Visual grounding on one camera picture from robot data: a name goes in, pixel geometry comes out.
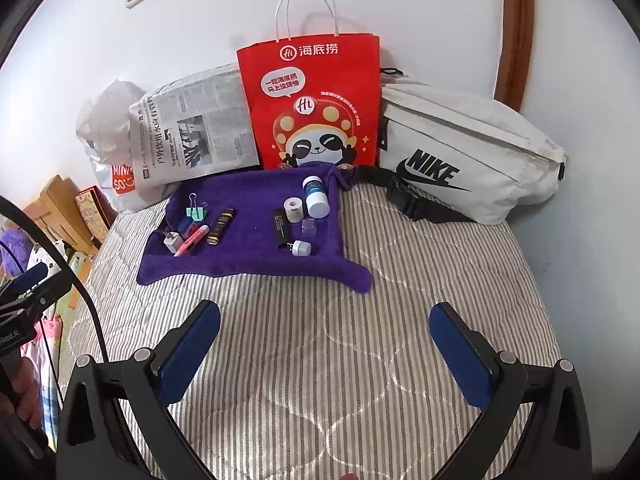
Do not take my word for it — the pink highlighter pen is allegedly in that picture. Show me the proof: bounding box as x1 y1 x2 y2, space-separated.
174 224 209 258

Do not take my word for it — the green binder clip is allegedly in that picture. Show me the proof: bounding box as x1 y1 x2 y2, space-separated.
186 192 207 222

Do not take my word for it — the black gold lipstick tube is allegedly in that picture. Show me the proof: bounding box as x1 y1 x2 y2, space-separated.
206 208 236 246

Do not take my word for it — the clear plastic cap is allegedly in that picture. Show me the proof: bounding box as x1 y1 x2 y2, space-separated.
300 218 318 240

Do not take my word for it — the white tape roll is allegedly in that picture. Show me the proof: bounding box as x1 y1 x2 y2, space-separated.
283 196 305 223

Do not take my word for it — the blue white lotion bottle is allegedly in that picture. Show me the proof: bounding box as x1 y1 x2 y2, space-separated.
303 176 331 219

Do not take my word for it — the blue cap small jar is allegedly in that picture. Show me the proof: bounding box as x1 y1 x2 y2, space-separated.
177 217 198 240

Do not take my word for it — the person's left hand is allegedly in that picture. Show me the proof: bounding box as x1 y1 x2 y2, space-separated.
1 358 42 429

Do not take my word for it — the wooden furniture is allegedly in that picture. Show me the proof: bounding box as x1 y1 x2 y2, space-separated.
23 174 117 256

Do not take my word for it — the purple fleece towel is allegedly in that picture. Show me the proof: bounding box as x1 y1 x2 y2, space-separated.
137 162 373 294

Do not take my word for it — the white plastic shopping bag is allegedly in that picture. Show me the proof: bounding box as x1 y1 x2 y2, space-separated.
75 80 175 212

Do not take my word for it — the white Nike waist bag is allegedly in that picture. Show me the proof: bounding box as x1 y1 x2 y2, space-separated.
352 68 566 226

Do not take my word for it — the folded newspaper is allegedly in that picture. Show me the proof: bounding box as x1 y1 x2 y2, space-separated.
129 63 259 190

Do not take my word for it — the red panda paper bag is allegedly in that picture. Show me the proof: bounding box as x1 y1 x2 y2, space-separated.
235 0 382 172

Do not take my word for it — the black cable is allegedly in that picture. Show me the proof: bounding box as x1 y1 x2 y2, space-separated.
0 194 112 364

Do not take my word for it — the brown wooden door frame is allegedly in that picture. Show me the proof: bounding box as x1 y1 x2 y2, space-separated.
494 0 535 112

